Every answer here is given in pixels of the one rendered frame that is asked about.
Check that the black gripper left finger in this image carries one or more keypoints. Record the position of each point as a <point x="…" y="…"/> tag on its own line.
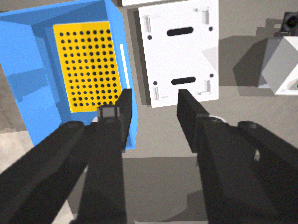
<point x="35" y="187"/>

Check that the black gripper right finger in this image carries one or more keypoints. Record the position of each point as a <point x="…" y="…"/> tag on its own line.
<point x="232" y="193"/>

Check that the blue bin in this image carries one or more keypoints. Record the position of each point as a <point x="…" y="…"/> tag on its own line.
<point x="30" y="59"/>

